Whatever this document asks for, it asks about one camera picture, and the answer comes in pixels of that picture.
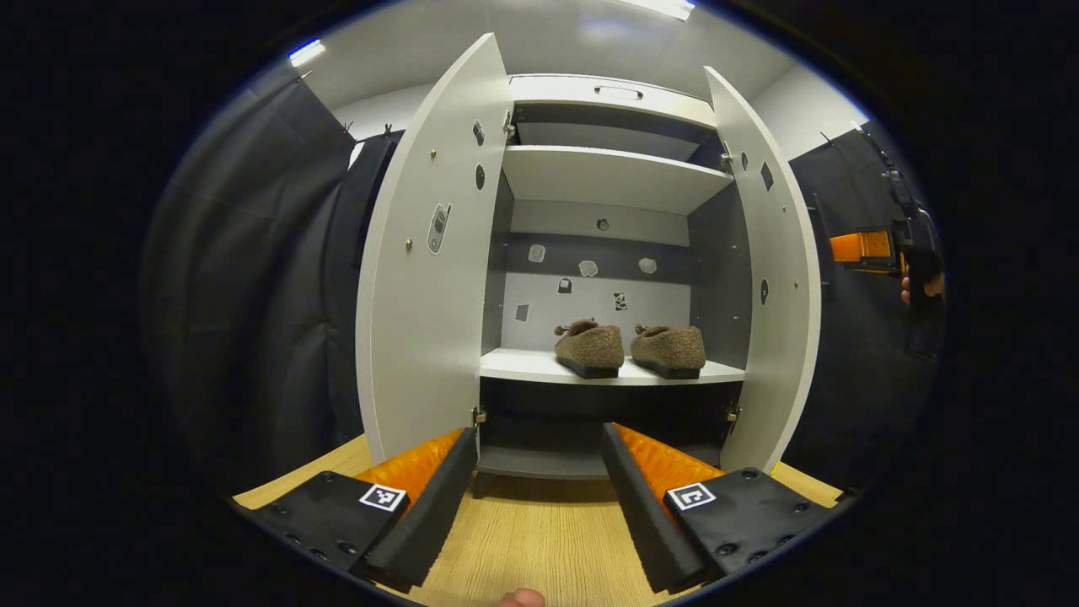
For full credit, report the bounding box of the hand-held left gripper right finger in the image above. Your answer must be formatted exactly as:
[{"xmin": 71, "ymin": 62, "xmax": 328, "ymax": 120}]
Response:
[{"xmin": 600, "ymin": 423, "xmax": 837, "ymax": 595}]

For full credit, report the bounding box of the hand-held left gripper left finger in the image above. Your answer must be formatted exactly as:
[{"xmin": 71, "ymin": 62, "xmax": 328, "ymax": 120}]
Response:
[{"xmin": 232, "ymin": 428, "xmax": 480, "ymax": 595}]

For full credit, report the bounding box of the white cabinet door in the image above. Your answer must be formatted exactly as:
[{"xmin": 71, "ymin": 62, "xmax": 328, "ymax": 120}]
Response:
[
  {"xmin": 354, "ymin": 32, "xmax": 515, "ymax": 466},
  {"xmin": 704, "ymin": 66, "xmax": 823, "ymax": 475}
]

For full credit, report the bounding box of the brown fuzzy shoe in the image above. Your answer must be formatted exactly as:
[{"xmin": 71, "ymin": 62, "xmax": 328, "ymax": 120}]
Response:
[
  {"xmin": 631, "ymin": 324, "xmax": 707, "ymax": 379},
  {"xmin": 554, "ymin": 319, "xmax": 626, "ymax": 379}
]

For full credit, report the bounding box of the white shoe cabinet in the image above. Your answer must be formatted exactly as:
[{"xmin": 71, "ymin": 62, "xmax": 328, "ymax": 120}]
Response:
[{"xmin": 354, "ymin": 32, "xmax": 823, "ymax": 502}]

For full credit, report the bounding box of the white cabinet shelf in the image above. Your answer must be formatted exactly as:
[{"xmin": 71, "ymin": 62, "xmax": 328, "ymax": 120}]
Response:
[
  {"xmin": 479, "ymin": 347, "xmax": 747, "ymax": 387},
  {"xmin": 502, "ymin": 145, "xmax": 734, "ymax": 215}
]

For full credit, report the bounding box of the white cabinet drawer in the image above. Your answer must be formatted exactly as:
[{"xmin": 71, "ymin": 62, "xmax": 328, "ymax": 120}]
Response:
[{"xmin": 508, "ymin": 74, "xmax": 717, "ymax": 129}]

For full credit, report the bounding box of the black backdrop cloth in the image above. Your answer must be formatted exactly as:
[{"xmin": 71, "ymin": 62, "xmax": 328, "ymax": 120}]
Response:
[
  {"xmin": 139, "ymin": 67, "xmax": 397, "ymax": 507},
  {"xmin": 788, "ymin": 122, "xmax": 949, "ymax": 490}
]

